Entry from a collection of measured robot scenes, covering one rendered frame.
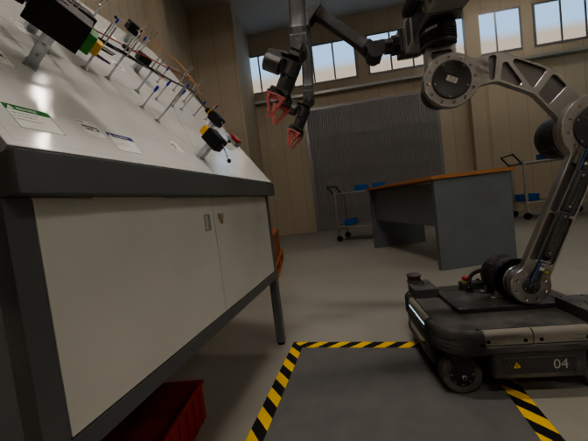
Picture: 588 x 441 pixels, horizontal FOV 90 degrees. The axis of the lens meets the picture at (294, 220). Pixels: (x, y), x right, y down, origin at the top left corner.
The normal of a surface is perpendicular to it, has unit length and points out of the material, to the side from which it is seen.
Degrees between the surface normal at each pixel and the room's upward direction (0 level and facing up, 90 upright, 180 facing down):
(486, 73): 90
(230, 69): 90
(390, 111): 90
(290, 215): 90
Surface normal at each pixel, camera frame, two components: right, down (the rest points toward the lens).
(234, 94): -0.11, 0.07
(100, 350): 0.96, -0.11
